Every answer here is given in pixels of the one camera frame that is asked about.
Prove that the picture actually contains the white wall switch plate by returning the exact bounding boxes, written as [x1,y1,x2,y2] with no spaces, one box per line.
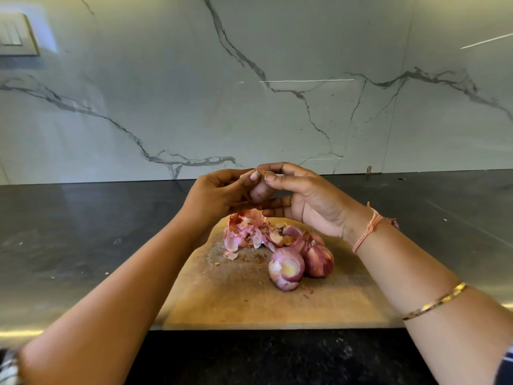
[0,13,40,57]

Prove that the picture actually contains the person's right hand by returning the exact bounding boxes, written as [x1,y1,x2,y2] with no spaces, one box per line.
[255,163,378,241]

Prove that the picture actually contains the orange thread bracelet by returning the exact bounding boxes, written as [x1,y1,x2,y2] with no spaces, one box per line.
[353,203,399,254]

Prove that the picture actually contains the gold bangle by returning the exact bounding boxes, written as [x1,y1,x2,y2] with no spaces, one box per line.
[401,282,469,321]

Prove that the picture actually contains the person's right forearm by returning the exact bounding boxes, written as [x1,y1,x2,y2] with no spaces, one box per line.
[353,220,513,385]

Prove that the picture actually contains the person's left forearm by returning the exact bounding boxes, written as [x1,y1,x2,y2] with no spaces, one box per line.
[18,222,205,385]

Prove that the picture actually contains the black white plaid sleeve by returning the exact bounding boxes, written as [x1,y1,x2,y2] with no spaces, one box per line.
[0,349,21,385]

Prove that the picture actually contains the pile of onion peels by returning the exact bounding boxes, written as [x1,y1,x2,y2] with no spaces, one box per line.
[223,208,325,261]

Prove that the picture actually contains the red onion with pale patch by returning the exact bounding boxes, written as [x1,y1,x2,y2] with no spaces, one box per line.
[268,247,306,292]

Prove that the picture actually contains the wooden cutting board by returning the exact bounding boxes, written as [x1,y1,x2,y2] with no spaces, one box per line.
[152,214,406,330]

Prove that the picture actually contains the person's left hand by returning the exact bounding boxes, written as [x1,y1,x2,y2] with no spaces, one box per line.
[178,168,264,237]

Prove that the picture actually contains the brownish red onion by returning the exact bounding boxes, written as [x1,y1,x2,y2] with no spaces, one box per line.
[247,175,278,207]

